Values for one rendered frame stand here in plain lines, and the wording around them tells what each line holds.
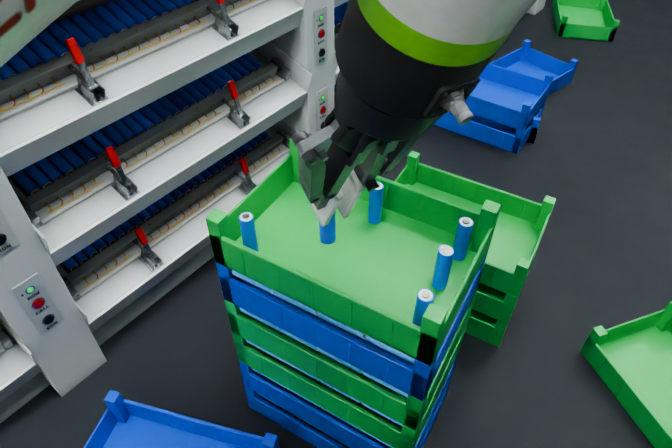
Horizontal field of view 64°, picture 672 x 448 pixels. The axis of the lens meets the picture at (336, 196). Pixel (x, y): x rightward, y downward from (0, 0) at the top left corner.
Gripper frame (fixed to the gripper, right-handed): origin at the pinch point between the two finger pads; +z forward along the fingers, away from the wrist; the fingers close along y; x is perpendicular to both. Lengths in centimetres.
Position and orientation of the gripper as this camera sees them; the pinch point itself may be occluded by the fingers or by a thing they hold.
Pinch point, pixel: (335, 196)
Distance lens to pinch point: 53.4
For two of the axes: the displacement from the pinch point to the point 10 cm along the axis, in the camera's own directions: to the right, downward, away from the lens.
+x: -4.6, -8.4, 3.0
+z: -2.1, 4.2, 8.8
